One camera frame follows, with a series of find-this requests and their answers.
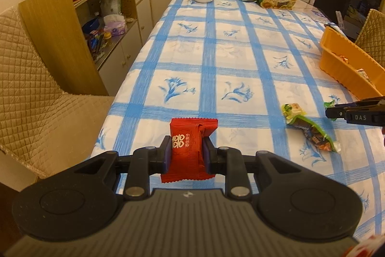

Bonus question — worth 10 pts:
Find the purple tissue pack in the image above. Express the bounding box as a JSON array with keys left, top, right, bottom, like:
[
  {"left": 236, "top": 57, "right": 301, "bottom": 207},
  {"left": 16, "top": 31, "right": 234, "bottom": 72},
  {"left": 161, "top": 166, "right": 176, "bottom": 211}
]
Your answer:
[{"left": 103, "top": 14, "right": 126, "bottom": 36}]

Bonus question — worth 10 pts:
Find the pale snack packet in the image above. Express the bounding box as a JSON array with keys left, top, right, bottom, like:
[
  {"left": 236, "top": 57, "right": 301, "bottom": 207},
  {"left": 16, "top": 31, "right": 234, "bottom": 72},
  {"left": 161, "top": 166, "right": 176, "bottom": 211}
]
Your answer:
[{"left": 357, "top": 69, "right": 375, "bottom": 85}]

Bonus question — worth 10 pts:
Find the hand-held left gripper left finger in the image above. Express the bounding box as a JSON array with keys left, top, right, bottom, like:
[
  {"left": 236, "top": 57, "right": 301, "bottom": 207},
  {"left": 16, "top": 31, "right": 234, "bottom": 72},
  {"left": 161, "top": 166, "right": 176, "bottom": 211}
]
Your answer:
[{"left": 71, "top": 135, "right": 173, "bottom": 200}]

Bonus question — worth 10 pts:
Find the blue checked tablecloth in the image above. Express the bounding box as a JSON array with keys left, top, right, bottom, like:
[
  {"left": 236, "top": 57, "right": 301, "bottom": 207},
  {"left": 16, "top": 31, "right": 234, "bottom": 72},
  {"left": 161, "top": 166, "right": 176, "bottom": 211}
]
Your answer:
[{"left": 90, "top": 0, "right": 385, "bottom": 241}]

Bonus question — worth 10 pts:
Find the large red snack packet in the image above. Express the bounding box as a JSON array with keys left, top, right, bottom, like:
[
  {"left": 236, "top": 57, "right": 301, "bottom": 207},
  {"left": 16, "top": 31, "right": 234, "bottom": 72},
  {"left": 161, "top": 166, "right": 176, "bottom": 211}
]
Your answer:
[{"left": 160, "top": 118, "right": 218, "bottom": 184}]

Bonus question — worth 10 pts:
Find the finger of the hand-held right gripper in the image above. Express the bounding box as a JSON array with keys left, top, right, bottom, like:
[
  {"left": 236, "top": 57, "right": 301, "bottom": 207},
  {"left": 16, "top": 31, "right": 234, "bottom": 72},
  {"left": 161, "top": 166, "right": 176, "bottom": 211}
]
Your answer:
[
  {"left": 325, "top": 107, "right": 346, "bottom": 123},
  {"left": 332, "top": 97, "right": 385, "bottom": 109}
]

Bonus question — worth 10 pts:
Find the white slotted spatula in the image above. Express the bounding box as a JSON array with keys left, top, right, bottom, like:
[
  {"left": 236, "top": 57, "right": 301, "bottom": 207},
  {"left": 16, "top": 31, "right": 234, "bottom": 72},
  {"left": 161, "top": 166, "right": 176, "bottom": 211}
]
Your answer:
[{"left": 335, "top": 11, "right": 347, "bottom": 32}]

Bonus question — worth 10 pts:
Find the blue bowl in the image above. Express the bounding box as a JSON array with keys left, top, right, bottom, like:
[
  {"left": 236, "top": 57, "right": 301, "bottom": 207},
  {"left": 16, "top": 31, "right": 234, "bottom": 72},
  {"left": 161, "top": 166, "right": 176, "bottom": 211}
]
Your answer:
[{"left": 82, "top": 18, "right": 101, "bottom": 35}]

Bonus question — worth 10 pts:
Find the red white clothing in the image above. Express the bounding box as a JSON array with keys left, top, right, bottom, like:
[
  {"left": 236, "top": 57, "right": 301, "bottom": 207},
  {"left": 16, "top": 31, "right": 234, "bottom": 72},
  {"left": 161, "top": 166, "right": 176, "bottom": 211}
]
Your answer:
[{"left": 344, "top": 234, "right": 385, "bottom": 257}]

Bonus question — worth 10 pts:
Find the green yellow snack packet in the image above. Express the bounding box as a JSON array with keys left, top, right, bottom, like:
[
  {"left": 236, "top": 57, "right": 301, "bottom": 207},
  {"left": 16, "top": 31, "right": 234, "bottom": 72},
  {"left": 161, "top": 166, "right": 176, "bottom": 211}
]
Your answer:
[{"left": 281, "top": 103, "right": 306, "bottom": 121}]

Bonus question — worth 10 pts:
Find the orange plastic tray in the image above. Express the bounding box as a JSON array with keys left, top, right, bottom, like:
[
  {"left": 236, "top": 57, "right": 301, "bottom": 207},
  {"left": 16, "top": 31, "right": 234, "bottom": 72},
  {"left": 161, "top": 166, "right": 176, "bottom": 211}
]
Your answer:
[{"left": 319, "top": 26, "right": 385, "bottom": 101}]

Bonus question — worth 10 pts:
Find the clear plastic bag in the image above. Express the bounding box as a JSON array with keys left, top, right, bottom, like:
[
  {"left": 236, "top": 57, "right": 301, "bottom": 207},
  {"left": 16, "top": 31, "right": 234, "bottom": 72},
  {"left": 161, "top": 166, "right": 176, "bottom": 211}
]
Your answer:
[{"left": 100, "top": 0, "right": 122, "bottom": 18}]

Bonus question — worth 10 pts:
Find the wooden cabinet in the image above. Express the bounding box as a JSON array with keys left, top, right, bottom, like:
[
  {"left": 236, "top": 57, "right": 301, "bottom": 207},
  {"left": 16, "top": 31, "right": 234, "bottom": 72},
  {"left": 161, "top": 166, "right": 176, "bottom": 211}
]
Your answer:
[{"left": 18, "top": 0, "right": 154, "bottom": 96}]

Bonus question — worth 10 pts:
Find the quilted beige chair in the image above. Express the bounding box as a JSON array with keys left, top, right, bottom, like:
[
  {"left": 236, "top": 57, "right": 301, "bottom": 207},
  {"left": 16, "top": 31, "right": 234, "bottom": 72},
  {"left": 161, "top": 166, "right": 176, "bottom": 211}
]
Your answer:
[
  {"left": 355, "top": 8, "right": 385, "bottom": 68},
  {"left": 0, "top": 6, "right": 116, "bottom": 179}
]

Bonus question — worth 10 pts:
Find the long sausage snack packet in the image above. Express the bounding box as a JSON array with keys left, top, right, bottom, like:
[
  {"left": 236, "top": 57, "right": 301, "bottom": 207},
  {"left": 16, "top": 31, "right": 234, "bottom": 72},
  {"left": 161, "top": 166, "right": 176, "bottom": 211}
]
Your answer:
[{"left": 286, "top": 115, "right": 340, "bottom": 153}]

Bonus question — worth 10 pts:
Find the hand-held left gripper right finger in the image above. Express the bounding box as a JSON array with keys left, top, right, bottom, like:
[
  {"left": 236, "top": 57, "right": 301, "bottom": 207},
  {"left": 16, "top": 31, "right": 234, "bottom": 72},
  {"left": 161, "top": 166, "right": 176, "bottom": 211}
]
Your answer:
[{"left": 202, "top": 137, "right": 305, "bottom": 200}]

